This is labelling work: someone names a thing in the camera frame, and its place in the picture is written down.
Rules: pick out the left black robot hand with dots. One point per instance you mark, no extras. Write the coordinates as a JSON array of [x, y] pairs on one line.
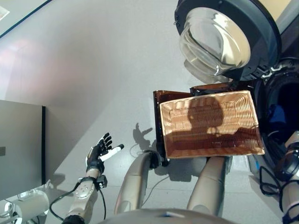
[[97, 155]]

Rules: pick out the blue garment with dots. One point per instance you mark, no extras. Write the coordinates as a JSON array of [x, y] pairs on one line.
[[278, 115]]

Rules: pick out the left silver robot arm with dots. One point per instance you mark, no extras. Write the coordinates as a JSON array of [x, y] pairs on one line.
[[83, 198]]

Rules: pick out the round glass washing machine door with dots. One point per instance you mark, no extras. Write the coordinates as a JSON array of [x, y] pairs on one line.
[[222, 39]]

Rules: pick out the dark grey washing machine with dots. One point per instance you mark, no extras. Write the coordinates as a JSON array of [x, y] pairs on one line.
[[275, 105]]

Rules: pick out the grey flat board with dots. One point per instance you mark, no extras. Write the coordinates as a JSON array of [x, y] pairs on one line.
[[21, 149]]

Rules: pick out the dark brown glossy stool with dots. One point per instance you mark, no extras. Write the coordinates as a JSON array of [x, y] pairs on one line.
[[161, 100]]

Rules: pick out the grey robot torso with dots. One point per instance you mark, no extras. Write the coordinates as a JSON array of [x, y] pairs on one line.
[[168, 217]]

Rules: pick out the right silver robot leg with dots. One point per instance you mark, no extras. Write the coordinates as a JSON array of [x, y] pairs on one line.
[[208, 184]]

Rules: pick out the rectangular wicker laundry basket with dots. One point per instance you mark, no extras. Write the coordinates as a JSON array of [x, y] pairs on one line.
[[210, 126]]

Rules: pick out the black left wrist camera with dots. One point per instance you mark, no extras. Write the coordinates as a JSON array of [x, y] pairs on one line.
[[102, 180]]

